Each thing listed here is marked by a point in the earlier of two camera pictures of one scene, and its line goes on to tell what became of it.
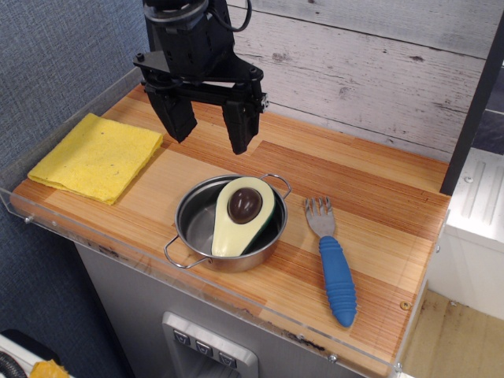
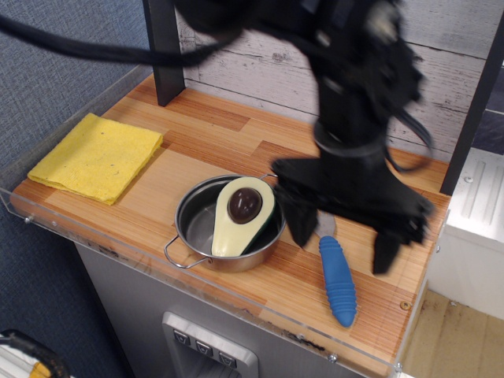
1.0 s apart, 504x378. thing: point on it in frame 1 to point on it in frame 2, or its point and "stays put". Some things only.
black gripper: (194, 57) to (363, 187)
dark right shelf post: (476, 113) stays put
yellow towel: (98, 159) stays put
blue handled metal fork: (340, 284) stays put
